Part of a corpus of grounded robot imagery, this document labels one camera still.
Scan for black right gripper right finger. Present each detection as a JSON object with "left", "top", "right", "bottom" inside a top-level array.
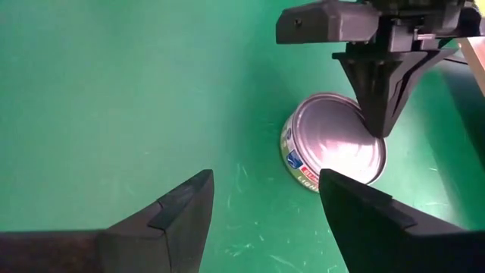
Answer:
[{"left": 319, "top": 168, "right": 485, "bottom": 273}]

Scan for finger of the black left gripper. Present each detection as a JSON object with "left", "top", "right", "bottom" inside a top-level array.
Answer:
[
  {"left": 386, "top": 47, "right": 458, "bottom": 137},
  {"left": 332, "top": 51, "right": 402, "bottom": 140}
]

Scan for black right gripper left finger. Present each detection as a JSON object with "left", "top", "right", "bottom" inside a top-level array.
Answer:
[{"left": 0, "top": 169, "right": 215, "bottom": 273}]

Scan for silver-lid green-label tuna can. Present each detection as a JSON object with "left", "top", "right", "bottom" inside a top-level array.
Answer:
[{"left": 279, "top": 92, "right": 388, "bottom": 193}]

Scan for wooden shelf board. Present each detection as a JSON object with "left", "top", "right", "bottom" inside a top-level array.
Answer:
[{"left": 457, "top": 36, "right": 485, "bottom": 98}]

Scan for green table mat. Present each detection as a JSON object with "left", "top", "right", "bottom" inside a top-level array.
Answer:
[{"left": 0, "top": 0, "right": 485, "bottom": 273}]

